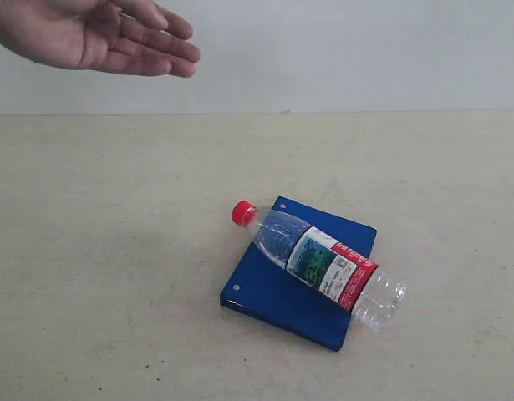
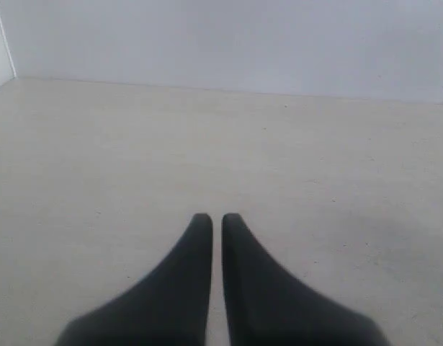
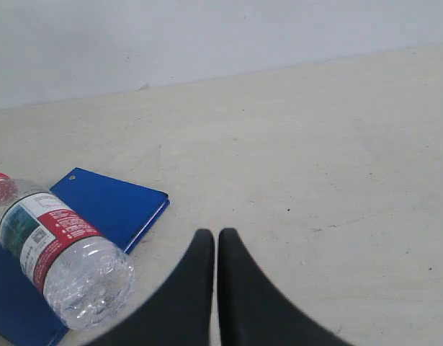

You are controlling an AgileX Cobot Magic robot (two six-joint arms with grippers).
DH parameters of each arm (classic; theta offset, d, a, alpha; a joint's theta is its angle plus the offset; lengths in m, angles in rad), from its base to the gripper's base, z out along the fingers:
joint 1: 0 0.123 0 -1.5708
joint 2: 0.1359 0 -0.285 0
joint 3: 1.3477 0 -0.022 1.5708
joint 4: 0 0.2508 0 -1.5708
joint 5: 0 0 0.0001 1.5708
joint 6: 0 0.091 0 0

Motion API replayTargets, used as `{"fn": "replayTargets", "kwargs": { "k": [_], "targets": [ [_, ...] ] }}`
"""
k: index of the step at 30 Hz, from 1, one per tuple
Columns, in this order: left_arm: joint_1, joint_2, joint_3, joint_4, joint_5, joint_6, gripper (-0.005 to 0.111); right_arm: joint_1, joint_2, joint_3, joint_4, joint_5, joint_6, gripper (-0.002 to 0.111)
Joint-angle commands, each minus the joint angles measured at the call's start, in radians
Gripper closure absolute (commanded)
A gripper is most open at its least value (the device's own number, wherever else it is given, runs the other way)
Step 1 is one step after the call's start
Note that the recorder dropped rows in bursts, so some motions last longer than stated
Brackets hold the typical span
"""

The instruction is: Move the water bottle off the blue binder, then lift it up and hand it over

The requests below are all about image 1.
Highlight clear plastic water bottle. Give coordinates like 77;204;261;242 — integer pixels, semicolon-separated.
232;201;407;329

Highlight person's open hand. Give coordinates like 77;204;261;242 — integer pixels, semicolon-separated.
0;0;201;78

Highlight blue ring binder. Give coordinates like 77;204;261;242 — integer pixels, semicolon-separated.
219;196;377;352

